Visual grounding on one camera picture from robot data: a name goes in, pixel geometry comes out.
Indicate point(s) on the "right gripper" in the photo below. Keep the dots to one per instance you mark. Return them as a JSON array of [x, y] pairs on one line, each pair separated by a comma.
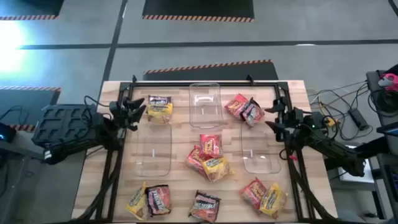
[[292, 119]]

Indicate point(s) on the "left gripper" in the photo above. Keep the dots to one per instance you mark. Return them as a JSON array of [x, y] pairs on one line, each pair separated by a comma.
[[116, 110]]

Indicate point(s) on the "black Fire Noodle packet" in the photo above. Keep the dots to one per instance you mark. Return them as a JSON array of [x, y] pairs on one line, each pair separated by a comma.
[[253, 113], [158, 200], [160, 100], [205, 207]]

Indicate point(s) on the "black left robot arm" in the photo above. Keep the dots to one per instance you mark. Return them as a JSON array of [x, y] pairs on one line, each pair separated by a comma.
[[62, 124]]

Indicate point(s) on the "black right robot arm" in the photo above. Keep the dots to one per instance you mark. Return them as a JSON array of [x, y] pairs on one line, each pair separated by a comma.
[[335, 149]]

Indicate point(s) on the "clear plastic bin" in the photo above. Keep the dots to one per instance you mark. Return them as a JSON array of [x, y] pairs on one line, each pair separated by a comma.
[[205, 93], [152, 143], [261, 146]]

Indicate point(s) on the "yellow plug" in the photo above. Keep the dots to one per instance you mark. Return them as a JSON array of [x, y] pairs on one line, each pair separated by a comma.
[[331, 122]]

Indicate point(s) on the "black hazard-striped floor mat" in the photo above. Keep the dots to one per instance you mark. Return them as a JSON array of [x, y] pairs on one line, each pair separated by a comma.
[[211, 73], [28, 7], [199, 7], [18, 102]]

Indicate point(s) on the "black power brick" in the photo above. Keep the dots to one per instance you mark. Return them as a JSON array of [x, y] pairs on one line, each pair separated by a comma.
[[358, 119]]

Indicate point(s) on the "white sheet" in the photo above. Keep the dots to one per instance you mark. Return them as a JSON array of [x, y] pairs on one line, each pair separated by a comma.
[[351, 175]]

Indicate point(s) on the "pink object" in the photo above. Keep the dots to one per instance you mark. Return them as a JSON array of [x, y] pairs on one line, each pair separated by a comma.
[[388, 80]]

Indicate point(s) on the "black device with blue light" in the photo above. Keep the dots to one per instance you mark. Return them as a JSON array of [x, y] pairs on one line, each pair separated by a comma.
[[6, 133]]

